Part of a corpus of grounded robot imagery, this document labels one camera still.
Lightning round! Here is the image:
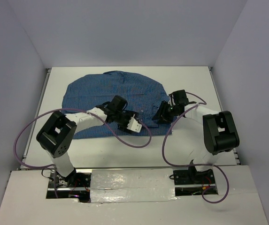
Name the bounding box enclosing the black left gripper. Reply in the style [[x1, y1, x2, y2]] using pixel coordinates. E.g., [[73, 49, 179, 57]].
[[114, 110, 138, 134]]

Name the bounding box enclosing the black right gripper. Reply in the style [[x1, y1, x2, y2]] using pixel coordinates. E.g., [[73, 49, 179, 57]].
[[152, 100, 179, 125]]

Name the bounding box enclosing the blue checked long sleeve shirt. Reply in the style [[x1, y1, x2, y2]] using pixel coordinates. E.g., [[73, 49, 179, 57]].
[[62, 71, 170, 136]]

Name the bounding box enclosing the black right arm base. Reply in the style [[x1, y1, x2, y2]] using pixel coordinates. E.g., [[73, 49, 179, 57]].
[[169, 167, 217, 196]]

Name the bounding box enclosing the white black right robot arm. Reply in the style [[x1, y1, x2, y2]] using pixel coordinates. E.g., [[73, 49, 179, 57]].
[[152, 90, 240, 183]]

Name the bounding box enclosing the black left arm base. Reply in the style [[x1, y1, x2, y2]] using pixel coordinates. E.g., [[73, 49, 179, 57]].
[[41, 168, 92, 203]]

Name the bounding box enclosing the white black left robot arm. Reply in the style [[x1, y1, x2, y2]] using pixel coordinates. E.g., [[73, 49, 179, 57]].
[[36, 95, 142, 187]]

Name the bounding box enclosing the silver tape patch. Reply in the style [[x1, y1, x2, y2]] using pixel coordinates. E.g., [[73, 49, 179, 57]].
[[90, 168, 176, 203]]

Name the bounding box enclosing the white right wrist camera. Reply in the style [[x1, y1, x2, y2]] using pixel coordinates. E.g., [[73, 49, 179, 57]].
[[169, 93, 176, 107]]

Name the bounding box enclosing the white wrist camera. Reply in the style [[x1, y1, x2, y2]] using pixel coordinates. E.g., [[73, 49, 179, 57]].
[[126, 117, 142, 133], [169, 93, 176, 107]]

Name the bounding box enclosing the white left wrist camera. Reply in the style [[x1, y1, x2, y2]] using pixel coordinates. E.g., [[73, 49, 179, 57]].
[[126, 117, 142, 133]]

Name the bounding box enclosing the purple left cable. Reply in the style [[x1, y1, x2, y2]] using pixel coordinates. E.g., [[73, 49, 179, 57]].
[[13, 108, 152, 200]]

